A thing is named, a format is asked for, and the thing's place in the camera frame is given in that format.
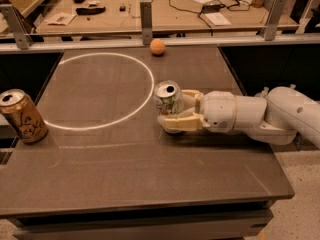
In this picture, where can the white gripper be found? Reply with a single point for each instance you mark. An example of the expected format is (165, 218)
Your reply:
(218, 109)

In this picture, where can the white green 7up can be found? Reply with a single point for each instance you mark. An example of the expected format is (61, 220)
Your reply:
(168, 100)

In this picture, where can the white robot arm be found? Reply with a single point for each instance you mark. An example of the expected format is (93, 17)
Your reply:
(274, 116)

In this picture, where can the gold LaCroix can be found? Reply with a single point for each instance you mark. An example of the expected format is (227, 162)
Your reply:
(20, 111)

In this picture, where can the orange ball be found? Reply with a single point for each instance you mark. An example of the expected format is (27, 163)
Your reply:
(157, 46)

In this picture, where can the clear small bottle left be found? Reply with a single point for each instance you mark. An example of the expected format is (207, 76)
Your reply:
(263, 93)

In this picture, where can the white paper card right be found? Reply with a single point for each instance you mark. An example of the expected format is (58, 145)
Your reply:
(217, 19)

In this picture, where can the wooden background desk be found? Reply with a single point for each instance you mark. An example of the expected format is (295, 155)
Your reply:
(168, 17)

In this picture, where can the small black box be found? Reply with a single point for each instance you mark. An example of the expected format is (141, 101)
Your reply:
(122, 8)

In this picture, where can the black device on desk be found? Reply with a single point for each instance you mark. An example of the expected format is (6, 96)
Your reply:
(90, 10)

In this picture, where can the white paper sheet left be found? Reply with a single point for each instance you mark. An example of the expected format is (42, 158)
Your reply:
(60, 19)

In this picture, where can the metal bracket right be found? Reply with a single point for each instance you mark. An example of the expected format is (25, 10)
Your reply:
(270, 28)

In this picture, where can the metal bracket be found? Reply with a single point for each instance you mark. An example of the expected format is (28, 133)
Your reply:
(270, 28)
(19, 28)
(146, 22)

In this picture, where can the metal bracket middle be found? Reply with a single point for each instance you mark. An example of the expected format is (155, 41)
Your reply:
(146, 22)

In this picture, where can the metal rail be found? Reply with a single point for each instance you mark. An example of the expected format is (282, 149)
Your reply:
(286, 39)

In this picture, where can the metal bracket left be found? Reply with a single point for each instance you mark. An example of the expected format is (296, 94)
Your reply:
(19, 28)

